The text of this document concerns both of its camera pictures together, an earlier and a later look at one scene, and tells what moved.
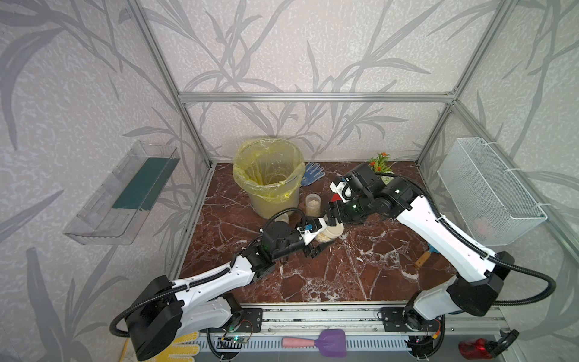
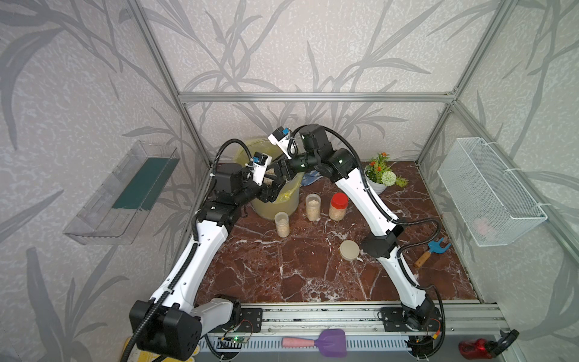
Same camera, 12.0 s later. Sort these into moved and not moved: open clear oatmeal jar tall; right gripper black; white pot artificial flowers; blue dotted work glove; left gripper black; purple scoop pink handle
Moved: right gripper black; left gripper black
Not moved: purple scoop pink handle; white pot artificial flowers; blue dotted work glove; open clear oatmeal jar tall
